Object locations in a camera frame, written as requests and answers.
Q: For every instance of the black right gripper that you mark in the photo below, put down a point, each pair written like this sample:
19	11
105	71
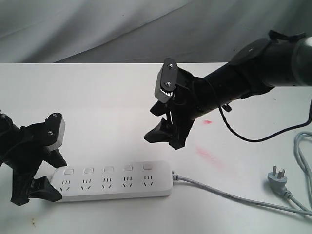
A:
175	128

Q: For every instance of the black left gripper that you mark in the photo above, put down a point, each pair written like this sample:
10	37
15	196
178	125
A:
25	157

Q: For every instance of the white five-outlet power strip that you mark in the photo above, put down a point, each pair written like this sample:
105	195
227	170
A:
114	181

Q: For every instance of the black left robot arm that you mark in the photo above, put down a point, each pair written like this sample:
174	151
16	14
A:
9	133

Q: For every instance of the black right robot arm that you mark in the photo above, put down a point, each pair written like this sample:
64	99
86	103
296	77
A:
266	63

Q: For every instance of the grey fabric backdrop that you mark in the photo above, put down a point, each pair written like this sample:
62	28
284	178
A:
141	31

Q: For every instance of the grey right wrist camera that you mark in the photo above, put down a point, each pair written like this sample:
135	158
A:
166	80

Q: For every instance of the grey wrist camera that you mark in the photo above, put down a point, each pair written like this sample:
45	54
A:
53	133
166	80

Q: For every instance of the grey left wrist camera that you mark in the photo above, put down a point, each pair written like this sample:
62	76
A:
53	133

